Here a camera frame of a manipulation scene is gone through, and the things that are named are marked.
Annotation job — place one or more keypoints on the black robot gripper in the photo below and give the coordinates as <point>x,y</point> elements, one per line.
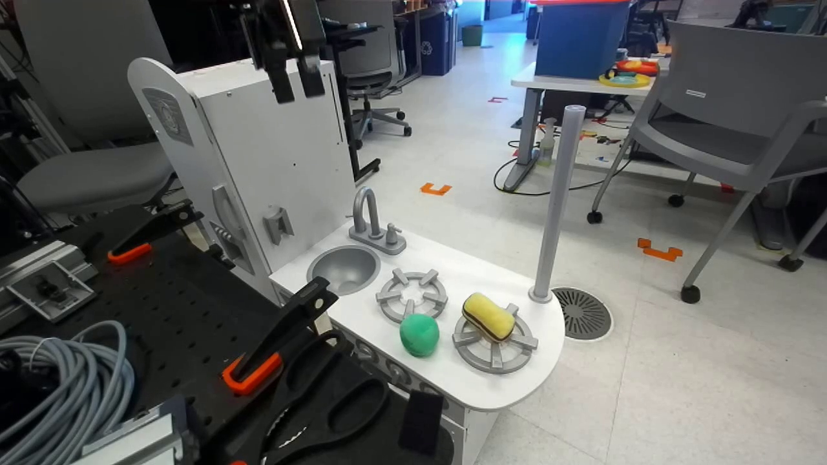
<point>278,19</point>

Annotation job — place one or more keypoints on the grey toy tap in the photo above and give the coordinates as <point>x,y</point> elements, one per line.
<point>375,221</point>

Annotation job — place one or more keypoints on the black office chair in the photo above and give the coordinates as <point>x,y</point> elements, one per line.
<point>371,64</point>

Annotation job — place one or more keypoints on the blue recycling bin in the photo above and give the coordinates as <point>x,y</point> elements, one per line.
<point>437,40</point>

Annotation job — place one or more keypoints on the orange floor marker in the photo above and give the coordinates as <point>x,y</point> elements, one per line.
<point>436,188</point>
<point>661,250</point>

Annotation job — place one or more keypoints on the white toy kitchen unit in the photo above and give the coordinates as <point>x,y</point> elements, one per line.
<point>344,259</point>

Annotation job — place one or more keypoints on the grey toy sink bowl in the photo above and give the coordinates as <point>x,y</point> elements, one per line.
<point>344,267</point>

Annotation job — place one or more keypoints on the grey padded chair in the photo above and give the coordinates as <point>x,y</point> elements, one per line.
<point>95,119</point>

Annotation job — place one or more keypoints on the black orange clamp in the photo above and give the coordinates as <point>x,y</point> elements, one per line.
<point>278,338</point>
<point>152,232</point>

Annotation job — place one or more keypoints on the grey toy stove burner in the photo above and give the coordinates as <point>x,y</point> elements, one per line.
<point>494,341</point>
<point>413,294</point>

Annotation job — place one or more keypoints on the white table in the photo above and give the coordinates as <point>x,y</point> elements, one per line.
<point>564,111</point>

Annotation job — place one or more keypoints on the black perforated board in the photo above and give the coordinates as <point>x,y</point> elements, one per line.
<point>197,336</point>

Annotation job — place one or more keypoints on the green round toy ball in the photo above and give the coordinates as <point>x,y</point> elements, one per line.
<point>420,336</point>

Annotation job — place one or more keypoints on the grey vertical pole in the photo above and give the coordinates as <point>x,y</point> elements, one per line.
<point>556,205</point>

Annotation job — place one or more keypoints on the blue plastic bin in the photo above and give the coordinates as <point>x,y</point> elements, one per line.
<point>582,37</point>

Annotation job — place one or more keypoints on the yellow black sponge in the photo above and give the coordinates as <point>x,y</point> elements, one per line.
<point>490,319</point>

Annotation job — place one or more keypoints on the colourful toy rings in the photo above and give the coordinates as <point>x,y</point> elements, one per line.
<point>634,73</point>

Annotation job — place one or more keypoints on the round floor drain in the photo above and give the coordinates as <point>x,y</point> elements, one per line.
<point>582,314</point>

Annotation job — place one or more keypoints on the grey rolling chair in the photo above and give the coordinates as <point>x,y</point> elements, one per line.
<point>733,129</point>

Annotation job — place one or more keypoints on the grey metal bracket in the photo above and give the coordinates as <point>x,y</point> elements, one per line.
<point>49,290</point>

